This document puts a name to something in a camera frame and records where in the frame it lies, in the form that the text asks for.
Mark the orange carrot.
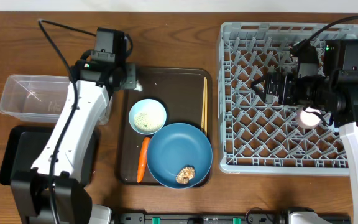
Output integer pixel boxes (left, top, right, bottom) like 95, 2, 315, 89
136, 137, 151, 183

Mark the grey dishwasher rack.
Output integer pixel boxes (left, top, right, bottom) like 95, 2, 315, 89
217, 22, 358, 176

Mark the clear plastic bin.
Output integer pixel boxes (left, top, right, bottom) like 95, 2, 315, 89
0, 74, 113, 125

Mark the light blue small bowl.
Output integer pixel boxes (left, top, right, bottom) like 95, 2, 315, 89
128, 98, 167, 135

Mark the brown mushroom piece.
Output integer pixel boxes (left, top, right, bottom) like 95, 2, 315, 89
175, 166, 196, 185

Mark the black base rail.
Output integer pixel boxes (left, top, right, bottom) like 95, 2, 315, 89
110, 207, 351, 224

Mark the dark brown serving tray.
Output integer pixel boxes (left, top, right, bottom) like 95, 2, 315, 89
116, 67, 213, 185

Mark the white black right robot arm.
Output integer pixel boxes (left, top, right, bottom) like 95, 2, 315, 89
251, 39, 358, 223

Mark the wooden chopstick left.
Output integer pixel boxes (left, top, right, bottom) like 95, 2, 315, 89
201, 77, 208, 133

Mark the white tissue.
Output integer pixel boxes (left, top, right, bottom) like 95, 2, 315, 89
134, 81, 143, 92

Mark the dark blue plate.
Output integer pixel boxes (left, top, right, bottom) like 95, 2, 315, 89
147, 123, 213, 189

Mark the pink plastic cup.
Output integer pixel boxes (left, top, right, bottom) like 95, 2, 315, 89
295, 107, 321, 129

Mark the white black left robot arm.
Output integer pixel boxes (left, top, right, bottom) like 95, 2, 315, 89
10, 27, 138, 223

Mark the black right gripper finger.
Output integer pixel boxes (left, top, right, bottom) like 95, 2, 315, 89
251, 82, 274, 103
251, 74, 269, 87

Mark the wooden chopstick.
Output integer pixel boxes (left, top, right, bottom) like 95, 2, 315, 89
201, 77, 208, 133
204, 78, 208, 136

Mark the wooden chopstick right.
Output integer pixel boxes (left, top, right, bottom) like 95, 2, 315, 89
204, 78, 208, 136

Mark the black plastic tray bin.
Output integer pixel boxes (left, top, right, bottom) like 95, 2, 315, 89
0, 126, 100, 186

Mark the white rice pile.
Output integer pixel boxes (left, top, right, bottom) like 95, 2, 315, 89
134, 112, 163, 134

